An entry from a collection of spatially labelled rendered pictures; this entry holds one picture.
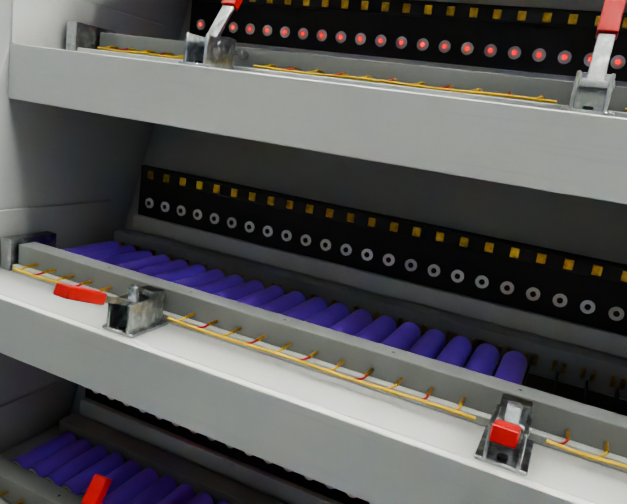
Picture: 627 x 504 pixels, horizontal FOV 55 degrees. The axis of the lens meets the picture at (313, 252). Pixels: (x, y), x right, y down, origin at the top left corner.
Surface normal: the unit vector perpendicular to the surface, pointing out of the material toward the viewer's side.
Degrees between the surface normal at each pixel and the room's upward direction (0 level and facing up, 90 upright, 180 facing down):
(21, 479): 17
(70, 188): 90
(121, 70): 108
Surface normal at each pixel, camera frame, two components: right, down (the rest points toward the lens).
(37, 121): 0.90, 0.22
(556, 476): 0.14, -0.97
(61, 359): -0.42, 0.14
